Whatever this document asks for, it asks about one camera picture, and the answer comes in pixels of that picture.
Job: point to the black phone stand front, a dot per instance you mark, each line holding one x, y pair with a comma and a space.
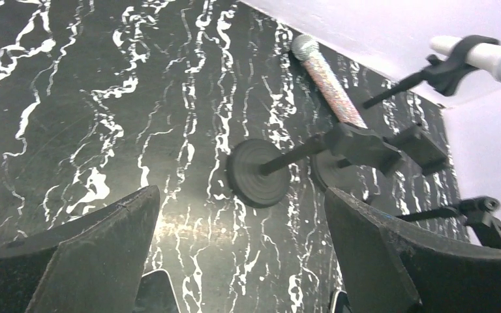
258, 172

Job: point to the blue smartphone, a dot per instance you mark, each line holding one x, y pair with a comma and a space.
339, 303

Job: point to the glitter handheld microphone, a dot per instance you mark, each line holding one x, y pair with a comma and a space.
306, 49

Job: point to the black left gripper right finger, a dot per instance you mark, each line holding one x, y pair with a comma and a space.
390, 265

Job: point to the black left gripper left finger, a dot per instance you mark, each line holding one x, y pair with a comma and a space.
91, 264

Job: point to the white microphone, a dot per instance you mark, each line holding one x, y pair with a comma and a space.
481, 52

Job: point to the black smartphone left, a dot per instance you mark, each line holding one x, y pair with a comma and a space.
156, 293

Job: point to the black microphone stand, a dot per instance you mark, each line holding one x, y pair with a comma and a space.
443, 76

